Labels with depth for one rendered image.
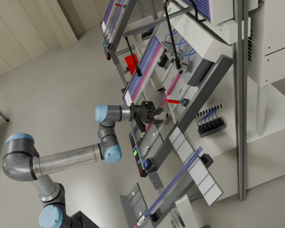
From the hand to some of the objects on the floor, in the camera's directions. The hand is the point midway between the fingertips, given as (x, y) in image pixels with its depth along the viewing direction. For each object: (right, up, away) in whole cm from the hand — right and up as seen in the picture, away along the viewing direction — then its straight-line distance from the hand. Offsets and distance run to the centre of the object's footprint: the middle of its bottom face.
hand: (167, 117), depth 120 cm
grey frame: (+28, -46, +82) cm, 98 cm away
